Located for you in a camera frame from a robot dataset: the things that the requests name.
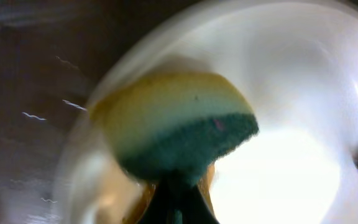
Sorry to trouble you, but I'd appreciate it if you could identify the green yellow sponge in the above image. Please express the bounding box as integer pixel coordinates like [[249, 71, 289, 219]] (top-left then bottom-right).
[[88, 71, 260, 224]]

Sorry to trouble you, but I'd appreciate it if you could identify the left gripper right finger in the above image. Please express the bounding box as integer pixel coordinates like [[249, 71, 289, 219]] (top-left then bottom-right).
[[181, 163, 219, 224]]

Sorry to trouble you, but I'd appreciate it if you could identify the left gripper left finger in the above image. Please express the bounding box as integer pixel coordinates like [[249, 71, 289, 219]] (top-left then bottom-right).
[[122, 180, 173, 224]]

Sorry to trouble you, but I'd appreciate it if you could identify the white plate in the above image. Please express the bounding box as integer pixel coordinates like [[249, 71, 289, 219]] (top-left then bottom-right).
[[52, 1, 358, 223]]

